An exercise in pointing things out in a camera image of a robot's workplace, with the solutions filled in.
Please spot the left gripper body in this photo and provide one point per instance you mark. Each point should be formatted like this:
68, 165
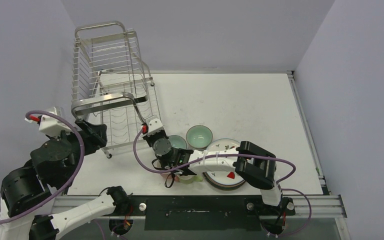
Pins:
93, 141

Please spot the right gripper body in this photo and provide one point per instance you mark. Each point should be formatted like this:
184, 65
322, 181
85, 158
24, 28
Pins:
157, 136

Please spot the celadon bowl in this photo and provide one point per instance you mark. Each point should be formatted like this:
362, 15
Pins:
178, 141
199, 137

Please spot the stainless steel dish rack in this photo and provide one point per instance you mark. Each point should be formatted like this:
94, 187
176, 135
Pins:
111, 84

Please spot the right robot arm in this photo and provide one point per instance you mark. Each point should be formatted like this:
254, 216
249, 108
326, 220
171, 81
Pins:
255, 165

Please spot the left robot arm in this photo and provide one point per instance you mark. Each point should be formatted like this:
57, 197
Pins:
52, 165

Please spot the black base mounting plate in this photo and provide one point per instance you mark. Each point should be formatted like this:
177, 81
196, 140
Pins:
199, 213

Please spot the strawberry pattern top plate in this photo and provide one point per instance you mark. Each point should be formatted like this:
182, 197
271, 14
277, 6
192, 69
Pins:
222, 144

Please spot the dark bottom plate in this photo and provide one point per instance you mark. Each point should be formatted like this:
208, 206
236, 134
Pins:
222, 180

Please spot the pink handled cream mug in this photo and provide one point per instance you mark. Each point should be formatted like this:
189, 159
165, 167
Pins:
167, 177

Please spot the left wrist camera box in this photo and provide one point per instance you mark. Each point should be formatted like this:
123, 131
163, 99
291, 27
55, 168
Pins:
48, 125

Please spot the green handled cream mug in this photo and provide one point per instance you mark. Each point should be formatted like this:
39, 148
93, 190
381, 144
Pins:
189, 179

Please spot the aluminium front rail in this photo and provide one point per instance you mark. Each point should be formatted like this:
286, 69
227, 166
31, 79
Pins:
322, 206

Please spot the aluminium rail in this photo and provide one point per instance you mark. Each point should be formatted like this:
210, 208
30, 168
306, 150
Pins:
322, 206
309, 137

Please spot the aluminium right side rail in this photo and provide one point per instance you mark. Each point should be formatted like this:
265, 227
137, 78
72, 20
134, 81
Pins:
309, 137

